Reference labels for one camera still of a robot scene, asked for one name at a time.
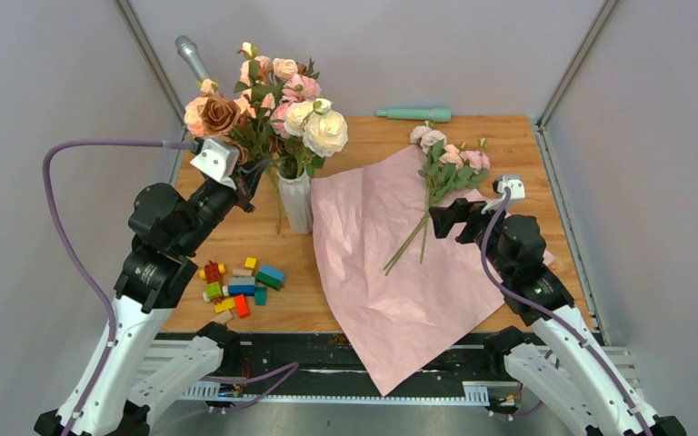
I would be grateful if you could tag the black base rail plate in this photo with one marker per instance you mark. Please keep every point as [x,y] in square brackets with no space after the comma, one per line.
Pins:
[327,362]

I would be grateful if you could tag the white rose flower stem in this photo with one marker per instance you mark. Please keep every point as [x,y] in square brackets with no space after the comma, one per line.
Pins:
[315,131]

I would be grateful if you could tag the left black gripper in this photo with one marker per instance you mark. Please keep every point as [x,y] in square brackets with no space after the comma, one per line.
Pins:
[246,180]

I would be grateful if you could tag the green toy brick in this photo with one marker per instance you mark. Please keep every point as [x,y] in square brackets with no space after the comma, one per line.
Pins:
[213,292]

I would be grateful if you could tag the peach pink rose bunch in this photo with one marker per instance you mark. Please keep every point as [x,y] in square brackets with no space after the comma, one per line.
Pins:
[288,80]

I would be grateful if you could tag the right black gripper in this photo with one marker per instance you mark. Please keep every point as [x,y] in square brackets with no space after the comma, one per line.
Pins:
[457,212]

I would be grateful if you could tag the red orange wooden block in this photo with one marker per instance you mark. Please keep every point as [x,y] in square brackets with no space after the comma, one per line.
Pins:
[241,306]

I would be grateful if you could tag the teal wooden block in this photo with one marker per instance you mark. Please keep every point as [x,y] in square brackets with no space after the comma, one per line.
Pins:
[261,296]

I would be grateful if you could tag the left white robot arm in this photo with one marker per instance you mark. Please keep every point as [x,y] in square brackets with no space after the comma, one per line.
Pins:
[168,231]

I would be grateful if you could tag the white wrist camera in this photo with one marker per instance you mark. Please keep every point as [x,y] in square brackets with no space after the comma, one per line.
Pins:
[509,189]
[217,160]

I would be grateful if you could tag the green blue wooden block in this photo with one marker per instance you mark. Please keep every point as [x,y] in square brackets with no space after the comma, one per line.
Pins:
[270,277]

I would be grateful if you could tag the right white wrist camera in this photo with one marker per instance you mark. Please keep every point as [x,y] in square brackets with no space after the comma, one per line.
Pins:
[509,189]

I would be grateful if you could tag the white slotted cable duct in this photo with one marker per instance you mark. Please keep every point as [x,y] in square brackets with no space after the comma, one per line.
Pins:
[464,393]

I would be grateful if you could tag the red yellow toy brick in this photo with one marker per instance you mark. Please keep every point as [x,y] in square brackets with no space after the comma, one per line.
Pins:
[213,272]

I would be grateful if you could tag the silver microphone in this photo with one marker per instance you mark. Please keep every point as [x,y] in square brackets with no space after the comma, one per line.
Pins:
[188,51]

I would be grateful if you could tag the small yellow cube block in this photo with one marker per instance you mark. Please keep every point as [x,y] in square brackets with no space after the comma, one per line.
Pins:
[250,263]

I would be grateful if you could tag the purple flower bouquet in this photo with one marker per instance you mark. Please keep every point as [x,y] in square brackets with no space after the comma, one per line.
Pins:
[447,168]

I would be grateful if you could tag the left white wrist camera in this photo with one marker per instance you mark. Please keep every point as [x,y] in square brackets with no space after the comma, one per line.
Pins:
[217,160]

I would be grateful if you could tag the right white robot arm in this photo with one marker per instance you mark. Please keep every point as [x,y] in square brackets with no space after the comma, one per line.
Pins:
[581,386]

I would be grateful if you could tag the brown rose flower stem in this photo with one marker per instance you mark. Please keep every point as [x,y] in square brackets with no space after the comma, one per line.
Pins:
[243,122]

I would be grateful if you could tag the beige wooden block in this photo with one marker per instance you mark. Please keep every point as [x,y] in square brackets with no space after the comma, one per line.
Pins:
[223,317]

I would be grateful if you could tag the mint green microphone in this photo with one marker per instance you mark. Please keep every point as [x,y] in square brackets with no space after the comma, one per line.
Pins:
[436,115]

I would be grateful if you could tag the pink wrapping paper sheet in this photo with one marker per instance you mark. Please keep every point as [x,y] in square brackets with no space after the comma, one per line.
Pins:
[401,298]

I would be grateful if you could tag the yellow wooden block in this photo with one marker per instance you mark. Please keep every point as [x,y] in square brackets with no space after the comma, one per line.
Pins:
[223,305]

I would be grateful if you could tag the white ribbed vase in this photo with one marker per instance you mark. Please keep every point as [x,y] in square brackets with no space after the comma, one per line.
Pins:
[295,195]

